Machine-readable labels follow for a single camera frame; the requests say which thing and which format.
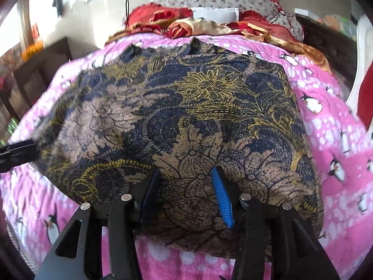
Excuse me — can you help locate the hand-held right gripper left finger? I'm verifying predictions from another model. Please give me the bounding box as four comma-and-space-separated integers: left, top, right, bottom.
36, 166, 162, 280

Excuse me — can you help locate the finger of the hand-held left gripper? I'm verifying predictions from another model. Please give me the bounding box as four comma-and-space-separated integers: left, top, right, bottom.
0, 150, 40, 174
0, 140, 39, 154

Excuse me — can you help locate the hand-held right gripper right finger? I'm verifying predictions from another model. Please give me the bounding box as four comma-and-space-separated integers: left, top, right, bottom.
211, 166, 340, 280

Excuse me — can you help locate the brown blue floral batik shirt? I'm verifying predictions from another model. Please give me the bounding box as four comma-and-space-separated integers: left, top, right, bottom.
31, 36, 325, 260

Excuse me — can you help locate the dark wooden shelf unit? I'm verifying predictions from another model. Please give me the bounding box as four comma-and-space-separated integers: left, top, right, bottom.
0, 38, 73, 129

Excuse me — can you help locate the orange flower garland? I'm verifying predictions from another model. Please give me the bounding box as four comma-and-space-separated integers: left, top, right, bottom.
22, 40, 45, 62

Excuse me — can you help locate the pink penguin print blanket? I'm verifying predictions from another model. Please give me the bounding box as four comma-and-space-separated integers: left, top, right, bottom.
0, 33, 373, 280

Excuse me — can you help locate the dark hanging cloth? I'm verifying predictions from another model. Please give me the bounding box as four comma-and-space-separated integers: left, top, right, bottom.
52, 0, 64, 18

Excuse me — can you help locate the gold and red satin blanket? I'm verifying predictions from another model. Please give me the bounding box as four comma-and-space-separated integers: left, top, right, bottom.
109, 9, 332, 71

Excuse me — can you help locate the red frilled pillow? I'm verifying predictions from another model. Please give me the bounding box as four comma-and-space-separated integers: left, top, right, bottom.
239, 10, 293, 37
127, 2, 193, 32

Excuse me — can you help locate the white pillow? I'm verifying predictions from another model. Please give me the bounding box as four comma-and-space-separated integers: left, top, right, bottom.
191, 7, 240, 23

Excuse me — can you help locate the dark carved wooden cabinet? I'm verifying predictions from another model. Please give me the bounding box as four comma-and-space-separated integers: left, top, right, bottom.
294, 14, 358, 88

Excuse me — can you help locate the red patterned cloth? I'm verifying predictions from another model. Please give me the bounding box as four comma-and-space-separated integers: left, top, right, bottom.
268, 0, 288, 15

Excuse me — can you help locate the white upholstered chair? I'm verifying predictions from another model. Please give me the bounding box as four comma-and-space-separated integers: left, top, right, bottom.
348, 13, 373, 114

